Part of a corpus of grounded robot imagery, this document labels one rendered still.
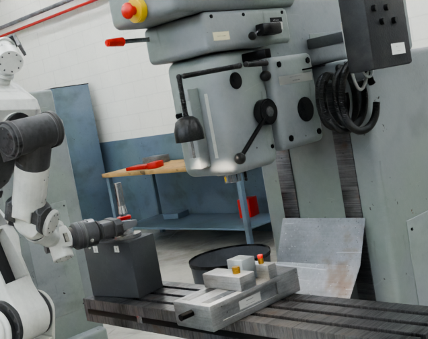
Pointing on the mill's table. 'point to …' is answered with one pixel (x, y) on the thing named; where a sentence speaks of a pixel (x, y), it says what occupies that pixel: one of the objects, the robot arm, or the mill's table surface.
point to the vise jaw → (229, 280)
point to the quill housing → (226, 112)
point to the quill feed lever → (268, 115)
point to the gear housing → (212, 34)
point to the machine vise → (237, 298)
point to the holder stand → (124, 266)
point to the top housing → (184, 10)
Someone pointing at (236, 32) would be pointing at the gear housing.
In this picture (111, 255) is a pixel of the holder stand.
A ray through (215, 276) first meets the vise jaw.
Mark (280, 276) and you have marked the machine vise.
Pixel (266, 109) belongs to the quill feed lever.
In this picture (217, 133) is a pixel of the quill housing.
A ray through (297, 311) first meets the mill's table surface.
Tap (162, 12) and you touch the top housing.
